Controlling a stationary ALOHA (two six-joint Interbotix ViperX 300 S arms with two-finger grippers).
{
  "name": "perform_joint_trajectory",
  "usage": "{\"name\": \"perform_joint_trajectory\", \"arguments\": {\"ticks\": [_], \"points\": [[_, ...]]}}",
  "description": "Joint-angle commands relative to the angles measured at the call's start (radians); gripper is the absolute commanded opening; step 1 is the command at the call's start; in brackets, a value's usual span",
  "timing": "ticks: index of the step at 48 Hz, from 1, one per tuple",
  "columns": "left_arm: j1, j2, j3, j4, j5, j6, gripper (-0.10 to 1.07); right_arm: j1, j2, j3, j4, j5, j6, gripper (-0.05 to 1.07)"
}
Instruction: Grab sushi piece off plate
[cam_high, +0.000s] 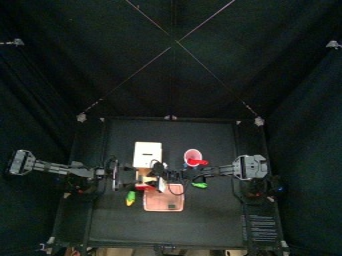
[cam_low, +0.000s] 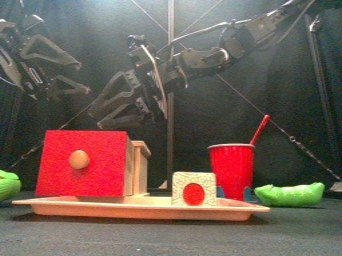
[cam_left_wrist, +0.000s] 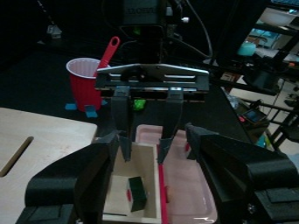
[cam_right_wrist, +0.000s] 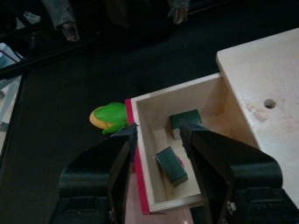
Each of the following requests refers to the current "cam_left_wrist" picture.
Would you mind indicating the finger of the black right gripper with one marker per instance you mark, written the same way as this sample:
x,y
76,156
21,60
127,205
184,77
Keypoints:
x,y
120,116
172,116

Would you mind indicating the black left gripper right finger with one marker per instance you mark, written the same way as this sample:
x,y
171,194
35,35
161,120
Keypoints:
x,y
248,175

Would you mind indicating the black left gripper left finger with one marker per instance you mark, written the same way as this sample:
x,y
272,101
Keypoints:
x,y
65,180

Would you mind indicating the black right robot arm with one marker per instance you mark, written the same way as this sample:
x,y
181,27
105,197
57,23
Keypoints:
x,y
141,17

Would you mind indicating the blue tape piece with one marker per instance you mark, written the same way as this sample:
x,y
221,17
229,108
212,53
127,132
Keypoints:
x,y
104,102
71,106

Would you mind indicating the pink rectangular plate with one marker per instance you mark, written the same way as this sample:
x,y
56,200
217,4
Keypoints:
x,y
187,186

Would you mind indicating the dark green sushi piece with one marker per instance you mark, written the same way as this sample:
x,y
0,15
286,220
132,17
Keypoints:
x,y
136,192

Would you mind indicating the small green toy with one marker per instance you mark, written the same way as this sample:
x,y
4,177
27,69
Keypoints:
x,y
139,104

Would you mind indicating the blue block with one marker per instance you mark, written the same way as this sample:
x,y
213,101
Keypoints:
x,y
91,112

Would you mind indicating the red plastic cup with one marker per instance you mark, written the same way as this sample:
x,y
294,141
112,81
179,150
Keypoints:
x,y
83,90

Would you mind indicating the light wooden cutting board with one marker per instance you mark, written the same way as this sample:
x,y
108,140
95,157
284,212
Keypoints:
x,y
51,140

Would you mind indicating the light wooden box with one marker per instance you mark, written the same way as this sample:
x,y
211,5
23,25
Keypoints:
x,y
141,163

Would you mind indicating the small device with screen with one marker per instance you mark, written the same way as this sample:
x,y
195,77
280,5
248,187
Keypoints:
x,y
253,116

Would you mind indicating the teal cup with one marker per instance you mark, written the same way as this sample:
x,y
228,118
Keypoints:
x,y
245,49

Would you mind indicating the black metal shelf rack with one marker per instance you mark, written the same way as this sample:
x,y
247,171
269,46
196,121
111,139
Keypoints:
x,y
252,87

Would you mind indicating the red chopstick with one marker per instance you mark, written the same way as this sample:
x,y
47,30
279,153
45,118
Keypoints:
x,y
163,204

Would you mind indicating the white bowl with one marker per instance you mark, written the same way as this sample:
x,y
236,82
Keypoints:
x,y
276,17

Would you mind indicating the small white object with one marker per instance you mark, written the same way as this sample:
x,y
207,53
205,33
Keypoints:
x,y
53,31

